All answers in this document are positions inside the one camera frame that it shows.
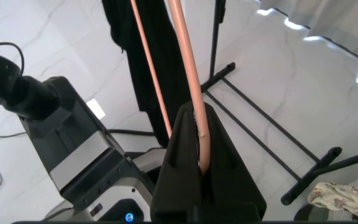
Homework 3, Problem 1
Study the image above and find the cream printed garment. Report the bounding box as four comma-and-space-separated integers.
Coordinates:
308, 182, 358, 221

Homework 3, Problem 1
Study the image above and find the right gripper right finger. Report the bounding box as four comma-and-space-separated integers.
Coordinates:
203, 101, 267, 222

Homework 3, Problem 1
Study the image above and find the black t-shirt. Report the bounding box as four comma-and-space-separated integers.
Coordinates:
101, 0, 195, 147

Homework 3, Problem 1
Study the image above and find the black clothes rack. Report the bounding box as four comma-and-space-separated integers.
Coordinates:
200, 0, 358, 206

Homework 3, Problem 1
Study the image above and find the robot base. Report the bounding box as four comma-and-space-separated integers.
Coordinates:
19, 76, 167, 222

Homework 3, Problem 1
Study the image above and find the pink clothes hanger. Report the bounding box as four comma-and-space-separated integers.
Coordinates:
130, 0, 211, 174

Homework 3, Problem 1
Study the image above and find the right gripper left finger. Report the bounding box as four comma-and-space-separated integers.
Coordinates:
150, 101, 203, 222

